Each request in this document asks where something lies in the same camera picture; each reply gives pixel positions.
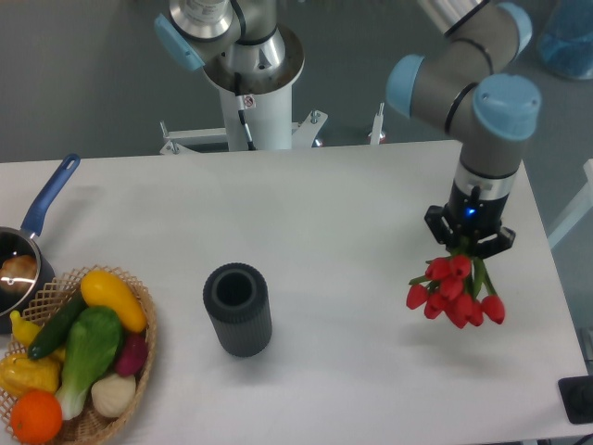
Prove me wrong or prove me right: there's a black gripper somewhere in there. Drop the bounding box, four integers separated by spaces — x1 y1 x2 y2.
424 184 516 258

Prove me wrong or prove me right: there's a red tulip bouquet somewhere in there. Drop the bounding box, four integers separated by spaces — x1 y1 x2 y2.
406 237 506 329

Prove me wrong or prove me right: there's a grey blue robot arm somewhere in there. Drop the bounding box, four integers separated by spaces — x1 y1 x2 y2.
154 1 541 259

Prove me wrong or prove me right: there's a black device at edge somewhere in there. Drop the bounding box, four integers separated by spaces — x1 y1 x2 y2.
558 375 593 425

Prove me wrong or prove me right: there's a blue plastic container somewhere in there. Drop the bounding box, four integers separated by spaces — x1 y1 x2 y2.
536 0 592 81

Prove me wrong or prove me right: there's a dark grey ribbed vase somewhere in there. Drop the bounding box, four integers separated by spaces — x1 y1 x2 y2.
203 262 272 357

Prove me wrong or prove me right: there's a purple red radish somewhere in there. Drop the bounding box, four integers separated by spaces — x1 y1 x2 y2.
114 334 148 377

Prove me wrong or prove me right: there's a yellow squash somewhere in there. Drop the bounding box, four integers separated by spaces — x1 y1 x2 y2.
80 270 147 334

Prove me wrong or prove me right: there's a green bok choy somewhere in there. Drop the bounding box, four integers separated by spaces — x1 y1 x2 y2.
56 306 123 421

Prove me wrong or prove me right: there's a white garlic bulb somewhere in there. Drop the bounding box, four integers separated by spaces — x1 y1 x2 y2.
91 374 136 418

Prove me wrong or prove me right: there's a green cucumber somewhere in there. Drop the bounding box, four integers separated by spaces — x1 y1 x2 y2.
27 291 87 360

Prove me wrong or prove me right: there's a browned food piece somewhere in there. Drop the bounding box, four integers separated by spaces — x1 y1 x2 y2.
1 255 37 296

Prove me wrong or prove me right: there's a small yellow pepper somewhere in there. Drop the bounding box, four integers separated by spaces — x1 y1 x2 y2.
9 311 42 347

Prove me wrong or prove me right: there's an orange fruit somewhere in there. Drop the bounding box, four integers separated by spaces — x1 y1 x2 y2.
9 390 63 444

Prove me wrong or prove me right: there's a yellow bell pepper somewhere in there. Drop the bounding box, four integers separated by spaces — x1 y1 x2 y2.
1 353 61 398

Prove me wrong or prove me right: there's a white frame at right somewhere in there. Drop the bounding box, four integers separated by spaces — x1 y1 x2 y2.
548 159 592 249

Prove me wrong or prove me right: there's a white bracket with bolt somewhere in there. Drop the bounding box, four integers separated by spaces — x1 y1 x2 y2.
369 102 386 146

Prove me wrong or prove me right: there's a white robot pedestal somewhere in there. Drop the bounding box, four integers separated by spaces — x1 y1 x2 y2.
160 24 328 154

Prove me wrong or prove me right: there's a black cable on pedestal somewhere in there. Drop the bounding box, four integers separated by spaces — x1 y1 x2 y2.
233 72 258 151

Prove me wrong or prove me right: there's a blue handled saucepan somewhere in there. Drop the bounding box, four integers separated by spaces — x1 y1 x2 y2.
1 154 81 335

